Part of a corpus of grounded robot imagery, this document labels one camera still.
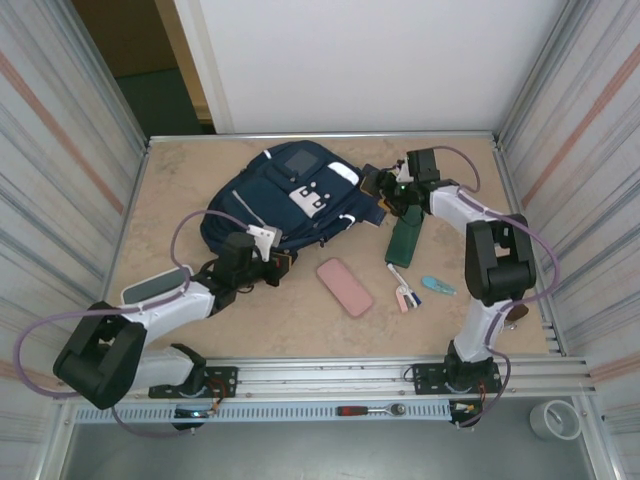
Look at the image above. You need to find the light blue correction tape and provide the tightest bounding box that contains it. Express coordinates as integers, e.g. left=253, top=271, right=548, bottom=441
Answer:
left=421, top=276, right=458, bottom=295

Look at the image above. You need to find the pink pencil case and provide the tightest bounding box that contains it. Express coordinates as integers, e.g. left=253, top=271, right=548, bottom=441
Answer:
left=315, top=257, right=375, bottom=319

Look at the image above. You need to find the dark green case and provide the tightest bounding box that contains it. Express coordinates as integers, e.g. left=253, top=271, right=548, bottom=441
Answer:
left=383, top=204, right=425, bottom=270

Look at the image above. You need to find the grey tape roll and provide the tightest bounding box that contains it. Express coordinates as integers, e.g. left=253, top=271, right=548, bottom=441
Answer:
left=529, top=399, right=581, bottom=441

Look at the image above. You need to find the small black controller board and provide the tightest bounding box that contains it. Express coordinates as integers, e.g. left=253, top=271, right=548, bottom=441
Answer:
left=449, top=399, right=484, bottom=426
left=173, top=405, right=221, bottom=420

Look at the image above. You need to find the small pink stapler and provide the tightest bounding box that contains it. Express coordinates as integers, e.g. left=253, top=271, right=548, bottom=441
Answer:
left=394, top=284, right=419, bottom=315

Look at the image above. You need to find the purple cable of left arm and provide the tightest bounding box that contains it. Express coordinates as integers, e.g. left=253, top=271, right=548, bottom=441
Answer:
left=13, top=209, right=251, bottom=440

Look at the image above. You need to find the thin aluminium frame bar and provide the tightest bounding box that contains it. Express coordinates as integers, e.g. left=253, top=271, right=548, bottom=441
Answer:
left=147, top=131, right=499, bottom=146

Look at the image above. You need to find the navy blue backpack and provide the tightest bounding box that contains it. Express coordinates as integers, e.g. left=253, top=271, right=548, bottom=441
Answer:
left=199, top=139, right=389, bottom=256

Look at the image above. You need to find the wide aluminium mounting rail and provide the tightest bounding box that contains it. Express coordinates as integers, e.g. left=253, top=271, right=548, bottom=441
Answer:
left=54, top=355, right=599, bottom=401

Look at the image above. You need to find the slotted grey cable duct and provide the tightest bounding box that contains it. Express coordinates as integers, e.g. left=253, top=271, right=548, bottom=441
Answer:
left=74, top=402, right=454, bottom=424

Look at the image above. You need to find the grey metal shelf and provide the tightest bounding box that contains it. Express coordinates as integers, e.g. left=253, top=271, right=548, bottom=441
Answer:
left=59, top=422, right=609, bottom=480

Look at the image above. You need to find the black base plate left arm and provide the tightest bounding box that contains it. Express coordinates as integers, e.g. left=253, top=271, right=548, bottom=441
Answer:
left=148, top=365, right=239, bottom=400

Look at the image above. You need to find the white pen with blue cap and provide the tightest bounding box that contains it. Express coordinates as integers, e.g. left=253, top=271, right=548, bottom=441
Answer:
left=387, top=262, right=424, bottom=306

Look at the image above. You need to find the ratchet wrench with red handle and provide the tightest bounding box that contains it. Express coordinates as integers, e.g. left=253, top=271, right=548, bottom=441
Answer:
left=335, top=402, right=407, bottom=417

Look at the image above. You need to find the black base plate right arm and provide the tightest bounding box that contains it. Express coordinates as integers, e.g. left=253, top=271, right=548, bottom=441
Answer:
left=410, top=362, right=501, bottom=396

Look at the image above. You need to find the white door frame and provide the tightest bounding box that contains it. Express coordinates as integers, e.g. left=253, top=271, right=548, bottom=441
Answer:
left=154, top=0, right=236, bottom=135

